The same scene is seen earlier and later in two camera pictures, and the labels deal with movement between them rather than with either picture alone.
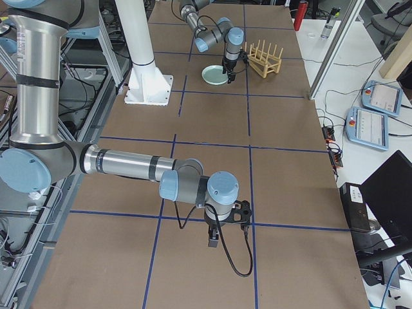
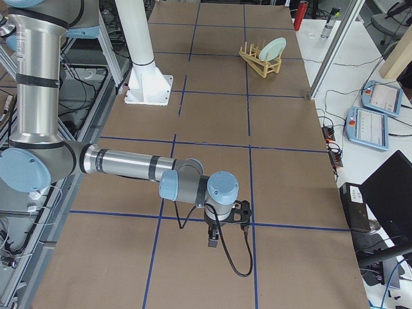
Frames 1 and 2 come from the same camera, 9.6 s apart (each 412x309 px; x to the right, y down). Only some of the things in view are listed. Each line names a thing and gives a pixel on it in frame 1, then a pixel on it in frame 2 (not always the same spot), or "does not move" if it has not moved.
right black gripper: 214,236 does not move
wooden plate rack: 262,62 does not move
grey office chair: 393,24 does not move
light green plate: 213,74 → 270,51
